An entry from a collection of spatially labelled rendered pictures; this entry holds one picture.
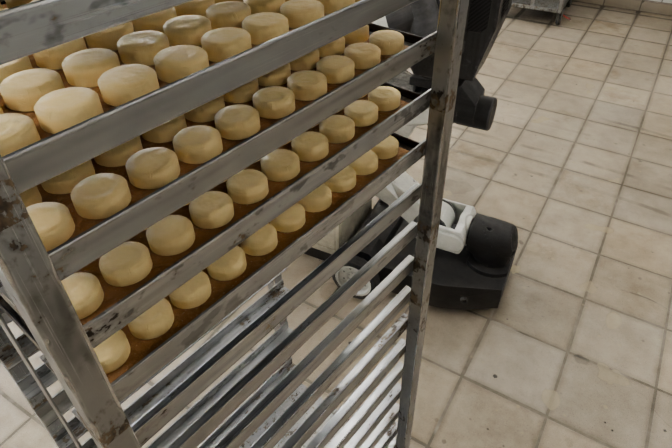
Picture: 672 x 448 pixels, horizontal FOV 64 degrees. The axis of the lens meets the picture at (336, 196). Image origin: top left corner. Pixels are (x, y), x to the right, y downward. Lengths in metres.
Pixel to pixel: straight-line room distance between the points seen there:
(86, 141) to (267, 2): 0.31
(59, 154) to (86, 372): 0.19
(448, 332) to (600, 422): 0.58
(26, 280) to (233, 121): 0.27
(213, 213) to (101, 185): 0.14
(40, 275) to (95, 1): 0.20
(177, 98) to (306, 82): 0.23
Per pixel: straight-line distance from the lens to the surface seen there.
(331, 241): 2.28
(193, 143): 0.58
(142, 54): 0.58
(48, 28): 0.42
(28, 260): 0.44
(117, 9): 0.44
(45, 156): 0.44
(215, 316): 0.65
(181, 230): 0.61
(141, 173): 0.55
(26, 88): 0.54
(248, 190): 0.65
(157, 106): 0.48
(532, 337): 2.27
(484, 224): 2.14
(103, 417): 0.58
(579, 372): 2.23
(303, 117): 0.61
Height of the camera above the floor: 1.72
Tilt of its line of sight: 38 degrees down
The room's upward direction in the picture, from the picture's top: 1 degrees counter-clockwise
